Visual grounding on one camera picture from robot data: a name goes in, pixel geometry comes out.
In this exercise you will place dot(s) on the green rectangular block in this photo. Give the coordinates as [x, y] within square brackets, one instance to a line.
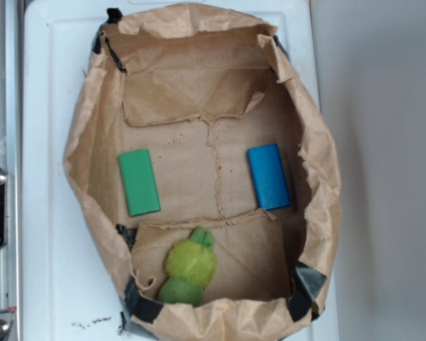
[139, 182]

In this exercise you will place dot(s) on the blue rectangular block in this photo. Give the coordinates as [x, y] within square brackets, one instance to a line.
[268, 177]

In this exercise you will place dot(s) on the brown paper bag tray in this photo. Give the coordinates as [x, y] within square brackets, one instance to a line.
[190, 83]

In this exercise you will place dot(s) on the green plush toy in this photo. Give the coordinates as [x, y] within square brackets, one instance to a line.
[190, 266]

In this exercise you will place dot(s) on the aluminium frame rail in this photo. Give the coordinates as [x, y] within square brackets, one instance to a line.
[11, 38]

